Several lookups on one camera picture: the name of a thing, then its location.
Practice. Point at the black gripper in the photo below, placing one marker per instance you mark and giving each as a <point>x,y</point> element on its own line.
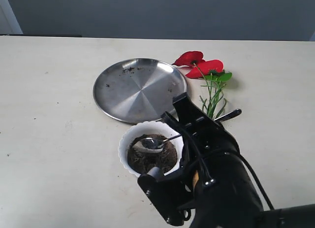
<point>207,144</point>

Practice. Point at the red artificial flower green stem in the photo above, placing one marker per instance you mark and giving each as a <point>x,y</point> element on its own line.
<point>214,78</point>

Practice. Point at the silver metal spoon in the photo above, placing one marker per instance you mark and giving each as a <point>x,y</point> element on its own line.
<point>152,145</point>

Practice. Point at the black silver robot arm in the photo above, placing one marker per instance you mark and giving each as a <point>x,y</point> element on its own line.
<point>226,191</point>

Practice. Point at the white scalloped flower pot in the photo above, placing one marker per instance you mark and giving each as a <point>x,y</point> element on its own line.
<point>147,127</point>

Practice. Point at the dark brown soil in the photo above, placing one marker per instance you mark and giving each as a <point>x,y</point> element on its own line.
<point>143,162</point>

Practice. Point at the round stainless steel plate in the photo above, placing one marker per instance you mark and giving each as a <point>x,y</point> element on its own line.
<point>138,90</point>

